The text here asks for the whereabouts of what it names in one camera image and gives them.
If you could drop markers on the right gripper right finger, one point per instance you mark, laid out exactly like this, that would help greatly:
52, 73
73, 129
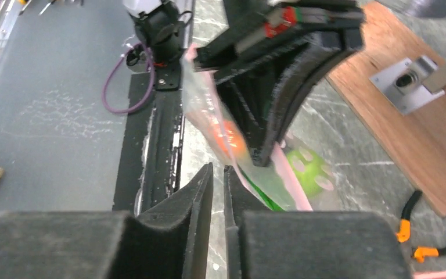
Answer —
261, 243

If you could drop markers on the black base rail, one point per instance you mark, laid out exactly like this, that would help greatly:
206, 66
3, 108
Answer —
150, 162

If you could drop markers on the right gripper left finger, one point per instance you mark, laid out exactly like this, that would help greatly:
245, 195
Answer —
170, 240

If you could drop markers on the green fake apple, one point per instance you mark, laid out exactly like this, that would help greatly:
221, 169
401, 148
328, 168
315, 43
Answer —
313, 173

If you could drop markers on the brown wooden board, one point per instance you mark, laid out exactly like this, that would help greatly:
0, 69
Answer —
416, 142

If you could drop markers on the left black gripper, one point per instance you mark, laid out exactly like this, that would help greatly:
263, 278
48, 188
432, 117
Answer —
271, 56

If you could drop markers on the clear zip top bag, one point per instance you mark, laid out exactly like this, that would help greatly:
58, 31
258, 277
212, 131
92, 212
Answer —
277, 180

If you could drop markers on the orange fake fruit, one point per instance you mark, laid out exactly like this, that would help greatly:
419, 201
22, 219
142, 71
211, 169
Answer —
224, 134

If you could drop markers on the metal bracket with knob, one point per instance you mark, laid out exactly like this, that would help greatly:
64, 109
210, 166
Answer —
411, 84

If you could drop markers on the green fake bean pod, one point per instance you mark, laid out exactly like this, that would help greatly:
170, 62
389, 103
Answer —
266, 200

